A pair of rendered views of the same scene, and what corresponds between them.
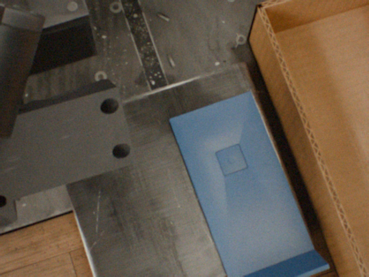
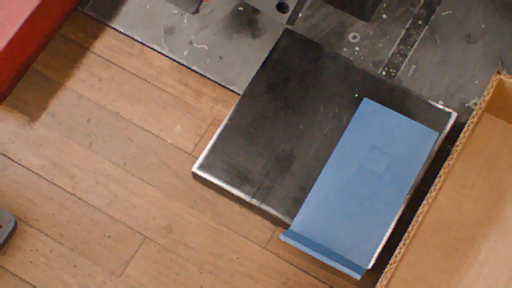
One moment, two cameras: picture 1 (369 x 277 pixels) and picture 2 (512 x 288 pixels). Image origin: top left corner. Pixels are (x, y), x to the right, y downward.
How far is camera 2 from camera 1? 0.32 m
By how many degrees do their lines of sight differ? 20
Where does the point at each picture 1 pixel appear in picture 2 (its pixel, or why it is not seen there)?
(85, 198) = (258, 91)
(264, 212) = (360, 212)
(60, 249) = (211, 111)
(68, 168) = not seen: outside the picture
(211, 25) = (466, 76)
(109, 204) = (269, 109)
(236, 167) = (374, 167)
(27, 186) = not seen: outside the picture
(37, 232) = (209, 87)
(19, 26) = not seen: outside the picture
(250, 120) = (417, 150)
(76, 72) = (342, 20)
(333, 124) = (477, 217)
